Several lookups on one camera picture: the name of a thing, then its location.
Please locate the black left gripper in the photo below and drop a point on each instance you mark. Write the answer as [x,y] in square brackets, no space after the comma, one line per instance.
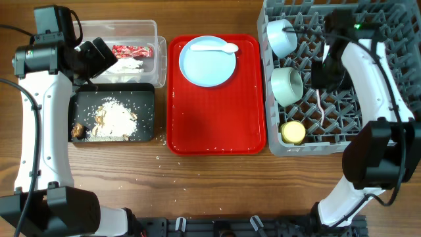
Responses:
[100,64]

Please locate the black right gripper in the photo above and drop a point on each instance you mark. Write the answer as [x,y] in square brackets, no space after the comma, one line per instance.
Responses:
[324,76]

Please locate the white plastic fork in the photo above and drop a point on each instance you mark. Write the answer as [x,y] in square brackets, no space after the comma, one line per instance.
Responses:
[319,104]

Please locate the red snack wrapper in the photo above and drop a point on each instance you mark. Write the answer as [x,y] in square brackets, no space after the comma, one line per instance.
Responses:
[124,51]

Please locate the mint green bowl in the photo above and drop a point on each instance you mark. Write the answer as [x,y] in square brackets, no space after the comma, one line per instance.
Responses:
[287,86]

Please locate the light blue bowl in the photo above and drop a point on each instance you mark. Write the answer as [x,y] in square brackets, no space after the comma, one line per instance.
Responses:
[281,37]

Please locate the rice and food leftovers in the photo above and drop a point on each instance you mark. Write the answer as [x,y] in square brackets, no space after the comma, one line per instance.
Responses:
[110,121]

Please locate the yellow plastic cup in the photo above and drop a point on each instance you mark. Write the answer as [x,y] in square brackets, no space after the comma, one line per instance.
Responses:
[293,132]

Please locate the white plastic spoon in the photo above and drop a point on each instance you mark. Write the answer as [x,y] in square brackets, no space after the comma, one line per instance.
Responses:
[227,47]

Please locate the light blue plate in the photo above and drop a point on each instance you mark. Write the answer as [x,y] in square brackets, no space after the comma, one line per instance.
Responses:
[208,68]

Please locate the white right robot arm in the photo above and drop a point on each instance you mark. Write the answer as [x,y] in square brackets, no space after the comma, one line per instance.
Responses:
[386,152]

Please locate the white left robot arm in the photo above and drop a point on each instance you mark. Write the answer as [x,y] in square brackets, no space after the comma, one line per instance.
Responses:
[45,201]

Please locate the clear plastic bin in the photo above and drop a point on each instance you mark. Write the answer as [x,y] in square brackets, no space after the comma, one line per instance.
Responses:
[130,33]

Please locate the black plastic tray bin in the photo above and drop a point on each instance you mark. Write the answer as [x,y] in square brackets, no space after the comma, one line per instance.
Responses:
[139,97]

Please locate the red serving tray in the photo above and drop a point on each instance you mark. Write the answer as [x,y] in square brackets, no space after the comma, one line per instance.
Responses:
[224,120]

